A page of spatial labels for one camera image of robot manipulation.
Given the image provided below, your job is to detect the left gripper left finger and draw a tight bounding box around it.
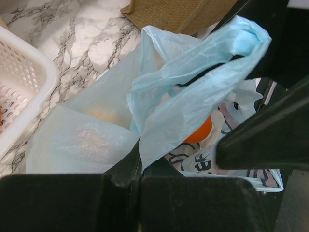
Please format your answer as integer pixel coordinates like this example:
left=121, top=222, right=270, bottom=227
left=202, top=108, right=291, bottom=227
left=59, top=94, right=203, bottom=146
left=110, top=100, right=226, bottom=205
left=0, top=144, right=141, bottom=232

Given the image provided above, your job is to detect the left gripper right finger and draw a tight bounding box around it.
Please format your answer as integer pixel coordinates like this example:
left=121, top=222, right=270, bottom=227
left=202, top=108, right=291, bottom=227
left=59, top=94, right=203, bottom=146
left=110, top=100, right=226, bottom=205
left=140, top=158, right=270, bottom=232

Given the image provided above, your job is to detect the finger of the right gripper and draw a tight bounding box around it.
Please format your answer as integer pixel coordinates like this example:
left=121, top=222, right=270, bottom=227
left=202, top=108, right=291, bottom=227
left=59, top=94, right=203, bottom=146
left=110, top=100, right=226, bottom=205
left=216, top=76, right=309, bottom=171
left=177, top=0, right=309, bottom=87

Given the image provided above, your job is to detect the orange toy carrot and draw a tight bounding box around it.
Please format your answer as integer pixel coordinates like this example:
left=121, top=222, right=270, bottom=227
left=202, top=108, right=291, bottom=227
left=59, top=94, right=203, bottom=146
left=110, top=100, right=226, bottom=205
left=184, top=116, right=213, bottom=144

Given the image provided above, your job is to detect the orange toy fruit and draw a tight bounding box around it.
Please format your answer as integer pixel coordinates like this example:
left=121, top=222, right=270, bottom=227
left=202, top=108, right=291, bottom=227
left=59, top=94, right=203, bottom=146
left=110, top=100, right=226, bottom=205
left=85, top=108, right=129, bottom=129

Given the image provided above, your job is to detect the brown burlap tote bag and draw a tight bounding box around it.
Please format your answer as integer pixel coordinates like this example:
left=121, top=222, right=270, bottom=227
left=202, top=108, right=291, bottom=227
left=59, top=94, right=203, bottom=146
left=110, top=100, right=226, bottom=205
left=120, top=0, right=237, bottom=35

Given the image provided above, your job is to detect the light blue plastic bag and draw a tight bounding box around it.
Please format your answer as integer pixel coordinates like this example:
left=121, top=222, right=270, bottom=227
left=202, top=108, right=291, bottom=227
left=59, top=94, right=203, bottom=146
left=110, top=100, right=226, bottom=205
left=26, top=16, right=283, bottom=192

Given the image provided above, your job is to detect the white plastic tray basket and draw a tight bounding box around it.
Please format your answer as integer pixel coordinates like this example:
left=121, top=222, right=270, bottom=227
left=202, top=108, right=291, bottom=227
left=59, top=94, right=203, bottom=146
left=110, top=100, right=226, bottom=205
left=0, top=27, right=59, bottom=158

